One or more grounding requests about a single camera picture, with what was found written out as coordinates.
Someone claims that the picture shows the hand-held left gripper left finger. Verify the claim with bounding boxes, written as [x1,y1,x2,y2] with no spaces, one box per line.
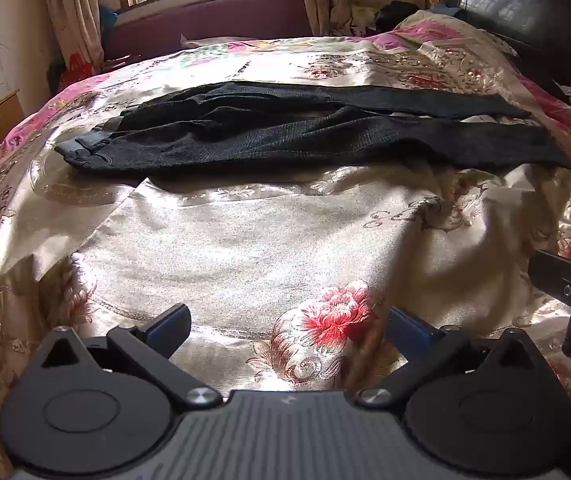
[33,303,224,408]

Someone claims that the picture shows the blue plastic bag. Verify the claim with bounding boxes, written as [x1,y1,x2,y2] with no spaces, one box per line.
[98,4,119,42]

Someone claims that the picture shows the dark grey pants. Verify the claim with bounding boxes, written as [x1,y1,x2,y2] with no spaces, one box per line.
[54,80,571,173]

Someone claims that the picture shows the maroon padded bench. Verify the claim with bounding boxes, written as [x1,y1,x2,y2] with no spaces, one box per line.
[103,0,317,61]

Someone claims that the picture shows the red plastic bag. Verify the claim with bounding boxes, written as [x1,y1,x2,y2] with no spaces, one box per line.
[60,52,95,84]

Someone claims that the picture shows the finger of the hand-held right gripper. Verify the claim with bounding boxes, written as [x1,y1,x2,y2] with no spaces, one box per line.
[527,249,571,312]

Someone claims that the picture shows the dark wooden headboard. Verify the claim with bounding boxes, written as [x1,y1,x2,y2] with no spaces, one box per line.
[445,0,571,126]

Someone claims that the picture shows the dark clothes pile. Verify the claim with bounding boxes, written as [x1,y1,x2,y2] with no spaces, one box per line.
[374,1,419,32]

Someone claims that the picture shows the floral satin bedspread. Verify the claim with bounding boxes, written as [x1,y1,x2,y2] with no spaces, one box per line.
[0,10,571,480]

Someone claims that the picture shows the pale yellow cloth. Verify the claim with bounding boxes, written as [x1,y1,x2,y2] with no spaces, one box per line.
[349,4,382,27]

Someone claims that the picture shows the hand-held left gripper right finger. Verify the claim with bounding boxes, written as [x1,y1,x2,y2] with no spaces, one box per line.
[355,306,549,408]

